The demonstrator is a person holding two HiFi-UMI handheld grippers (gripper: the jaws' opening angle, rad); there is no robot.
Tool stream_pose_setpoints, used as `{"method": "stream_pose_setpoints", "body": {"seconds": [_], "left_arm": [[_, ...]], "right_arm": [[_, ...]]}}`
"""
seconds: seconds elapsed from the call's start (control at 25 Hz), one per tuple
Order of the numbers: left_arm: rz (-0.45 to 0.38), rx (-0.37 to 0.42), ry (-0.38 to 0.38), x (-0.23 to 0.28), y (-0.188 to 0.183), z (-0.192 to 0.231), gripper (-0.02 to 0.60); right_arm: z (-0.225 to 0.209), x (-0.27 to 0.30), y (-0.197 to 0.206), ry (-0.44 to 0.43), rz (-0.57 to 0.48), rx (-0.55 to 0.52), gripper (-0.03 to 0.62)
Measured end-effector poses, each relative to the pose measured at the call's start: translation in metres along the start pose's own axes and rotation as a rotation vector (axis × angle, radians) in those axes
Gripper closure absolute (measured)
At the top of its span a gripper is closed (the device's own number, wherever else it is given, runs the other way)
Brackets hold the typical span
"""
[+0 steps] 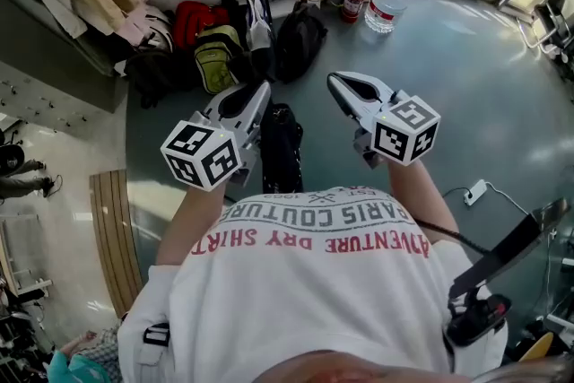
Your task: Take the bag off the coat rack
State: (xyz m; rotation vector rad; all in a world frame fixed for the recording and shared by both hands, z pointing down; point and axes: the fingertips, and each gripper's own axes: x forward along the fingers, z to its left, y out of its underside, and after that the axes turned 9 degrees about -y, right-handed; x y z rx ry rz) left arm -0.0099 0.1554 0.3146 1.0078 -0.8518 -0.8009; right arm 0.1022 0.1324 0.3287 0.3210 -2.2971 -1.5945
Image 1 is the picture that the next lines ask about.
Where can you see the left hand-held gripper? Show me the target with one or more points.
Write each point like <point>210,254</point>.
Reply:
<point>202,157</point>

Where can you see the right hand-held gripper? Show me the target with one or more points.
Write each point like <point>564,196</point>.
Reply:
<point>403,134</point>

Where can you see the person's right forearm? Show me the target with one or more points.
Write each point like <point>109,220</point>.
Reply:
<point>417,193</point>

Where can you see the person's left forearm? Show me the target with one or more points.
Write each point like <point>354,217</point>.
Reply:
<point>188,224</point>

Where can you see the white tote bag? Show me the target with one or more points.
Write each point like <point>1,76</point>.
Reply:
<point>258,24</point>

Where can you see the black soft bag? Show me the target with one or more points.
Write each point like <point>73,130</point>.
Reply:
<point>152,74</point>

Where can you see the yellow-green backpack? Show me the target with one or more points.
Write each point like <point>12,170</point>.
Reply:
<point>215,60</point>

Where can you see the large black backpack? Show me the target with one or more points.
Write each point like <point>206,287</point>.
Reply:
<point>298,40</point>

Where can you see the large clear water jug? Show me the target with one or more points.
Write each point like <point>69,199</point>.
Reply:
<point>388,4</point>

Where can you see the red backpack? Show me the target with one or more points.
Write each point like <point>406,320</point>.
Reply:
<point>195,20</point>

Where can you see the pink and white backpack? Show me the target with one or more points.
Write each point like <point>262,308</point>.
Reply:
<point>150,29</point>

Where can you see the white power strip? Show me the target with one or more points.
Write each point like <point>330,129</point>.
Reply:
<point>475,192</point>

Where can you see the wooden slatted bench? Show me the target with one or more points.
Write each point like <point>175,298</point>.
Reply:
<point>114,237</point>

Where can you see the grey panel with small hooks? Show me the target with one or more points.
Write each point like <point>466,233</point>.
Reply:
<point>54,98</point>

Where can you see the black office chair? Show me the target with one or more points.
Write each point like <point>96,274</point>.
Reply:
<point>553,22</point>

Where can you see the person's white printed shirt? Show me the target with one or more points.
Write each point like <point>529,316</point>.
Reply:
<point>291,305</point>

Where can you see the black shoulder-mounted device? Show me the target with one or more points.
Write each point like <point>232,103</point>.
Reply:
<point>498,255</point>

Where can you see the person's chin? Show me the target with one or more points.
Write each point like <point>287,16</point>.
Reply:
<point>359,370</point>

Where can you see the yellow curved object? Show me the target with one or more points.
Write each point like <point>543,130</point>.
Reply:
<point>538,347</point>

